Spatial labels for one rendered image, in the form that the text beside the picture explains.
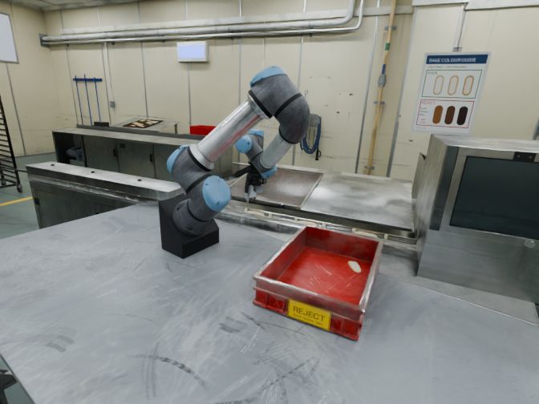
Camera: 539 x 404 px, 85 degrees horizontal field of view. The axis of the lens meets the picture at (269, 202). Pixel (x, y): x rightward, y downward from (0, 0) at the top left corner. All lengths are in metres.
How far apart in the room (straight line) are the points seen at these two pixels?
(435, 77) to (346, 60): 3.14
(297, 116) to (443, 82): 1.27
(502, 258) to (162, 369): 1.07
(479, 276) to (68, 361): 1.23
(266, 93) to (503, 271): 0.97
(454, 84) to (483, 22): 3.14
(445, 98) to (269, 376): 1.79
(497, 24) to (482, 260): 4.27
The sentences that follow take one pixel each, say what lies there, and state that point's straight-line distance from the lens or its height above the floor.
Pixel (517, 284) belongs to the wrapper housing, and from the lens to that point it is 1.30.
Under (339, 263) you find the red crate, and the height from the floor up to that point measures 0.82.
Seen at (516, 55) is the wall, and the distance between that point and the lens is 5.23.
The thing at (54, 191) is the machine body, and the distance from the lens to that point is 2.49.
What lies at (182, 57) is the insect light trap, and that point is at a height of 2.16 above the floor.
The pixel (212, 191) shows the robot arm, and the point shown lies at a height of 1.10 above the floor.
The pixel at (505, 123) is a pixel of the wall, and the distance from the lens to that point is 5.20.
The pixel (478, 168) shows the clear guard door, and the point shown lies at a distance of 1.14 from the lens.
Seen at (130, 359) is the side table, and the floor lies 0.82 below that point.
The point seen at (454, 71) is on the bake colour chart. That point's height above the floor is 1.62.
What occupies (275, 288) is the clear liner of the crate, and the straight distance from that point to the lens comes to 0.87.
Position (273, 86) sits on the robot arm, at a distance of 1.00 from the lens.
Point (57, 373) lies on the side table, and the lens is 0.88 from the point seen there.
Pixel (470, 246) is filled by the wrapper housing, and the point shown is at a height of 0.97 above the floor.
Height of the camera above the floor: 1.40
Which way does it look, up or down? 18 degrees down
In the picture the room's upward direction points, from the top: 3 degrees clockwise
